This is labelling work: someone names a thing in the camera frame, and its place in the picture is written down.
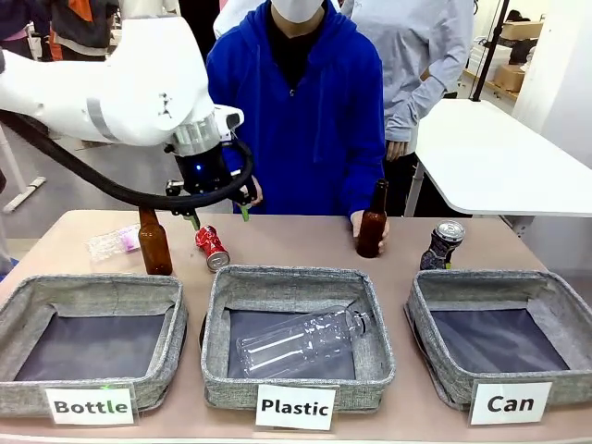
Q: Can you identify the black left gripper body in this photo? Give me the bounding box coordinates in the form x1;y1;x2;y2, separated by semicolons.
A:
173;141;243;199

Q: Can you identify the crushed red can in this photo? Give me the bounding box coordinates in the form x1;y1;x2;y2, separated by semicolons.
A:
194;224;231;273

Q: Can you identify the brown glass bottle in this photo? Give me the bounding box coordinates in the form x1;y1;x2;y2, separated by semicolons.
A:
355;178;389;260
137;207;174;277

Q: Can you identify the person's left forearm blue sleeve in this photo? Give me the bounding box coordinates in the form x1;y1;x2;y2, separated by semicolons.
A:
346;133;388;221

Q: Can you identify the grey fabric basket labelled Plastic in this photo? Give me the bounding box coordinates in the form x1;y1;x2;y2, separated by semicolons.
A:
200;264;397;413

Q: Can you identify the grey fabric basket labelled Bottle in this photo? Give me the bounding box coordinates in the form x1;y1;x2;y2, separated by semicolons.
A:
0;273;189;420

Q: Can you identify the crushed dark blue can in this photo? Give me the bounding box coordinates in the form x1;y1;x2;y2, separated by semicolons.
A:
419;219;466;272

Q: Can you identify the grey fabric basket labelled Can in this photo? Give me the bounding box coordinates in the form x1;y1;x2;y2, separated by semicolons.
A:
405;268;592;413

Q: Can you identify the white Can label card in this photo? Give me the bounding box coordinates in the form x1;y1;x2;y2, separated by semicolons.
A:
468;379;555;427

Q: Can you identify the person's left hand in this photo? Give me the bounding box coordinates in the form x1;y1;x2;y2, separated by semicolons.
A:
350;209;391;256

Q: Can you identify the bystander bare hand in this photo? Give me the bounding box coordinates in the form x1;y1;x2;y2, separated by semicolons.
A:
385;140;411;164

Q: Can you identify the person in blue hoodie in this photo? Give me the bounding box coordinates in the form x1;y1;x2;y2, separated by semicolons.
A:
205;0;388;218

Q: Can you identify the clear plastic wrapper pink print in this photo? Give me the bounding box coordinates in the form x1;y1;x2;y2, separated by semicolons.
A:
87;222;142;263

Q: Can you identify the white desk leg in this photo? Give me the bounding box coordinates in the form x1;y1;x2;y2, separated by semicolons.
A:
0;123;48;215

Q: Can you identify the clear plastic bottle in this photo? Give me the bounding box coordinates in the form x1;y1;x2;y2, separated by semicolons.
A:
235;304;374;378

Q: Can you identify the white face mask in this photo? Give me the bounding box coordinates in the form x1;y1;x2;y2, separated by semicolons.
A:
269;0;326;25

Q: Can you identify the bystander in orange dark jacket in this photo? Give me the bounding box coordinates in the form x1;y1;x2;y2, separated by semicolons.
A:
47;0;122;63

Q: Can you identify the bystander in grey hoodie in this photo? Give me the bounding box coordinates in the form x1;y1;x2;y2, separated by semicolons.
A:
350;0;476;218

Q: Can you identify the bystander in dark purple top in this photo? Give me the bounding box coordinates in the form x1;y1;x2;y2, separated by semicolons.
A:
0;0;53;62

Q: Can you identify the white Plastic label card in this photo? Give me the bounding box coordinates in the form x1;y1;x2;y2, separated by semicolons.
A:
253;383;339;433

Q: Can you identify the white Bottle label card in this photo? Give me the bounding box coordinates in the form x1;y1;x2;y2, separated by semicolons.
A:
43;382;141;427

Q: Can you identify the white side table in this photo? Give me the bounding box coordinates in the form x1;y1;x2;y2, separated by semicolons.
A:
403;98;592;240

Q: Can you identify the black stand pole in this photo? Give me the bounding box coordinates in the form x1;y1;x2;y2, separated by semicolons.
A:
468;0;511;104

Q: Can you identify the large cardboard box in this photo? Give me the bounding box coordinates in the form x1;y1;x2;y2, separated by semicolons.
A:
491;63;527;94

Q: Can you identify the small cardboard box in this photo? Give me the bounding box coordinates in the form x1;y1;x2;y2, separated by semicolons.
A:
500;19;545;43

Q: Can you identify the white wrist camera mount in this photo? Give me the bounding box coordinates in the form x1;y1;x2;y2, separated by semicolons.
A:
213;105;245;136

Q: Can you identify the black corrugated cable hose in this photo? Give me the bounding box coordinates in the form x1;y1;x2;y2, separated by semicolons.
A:
0;109;255;211

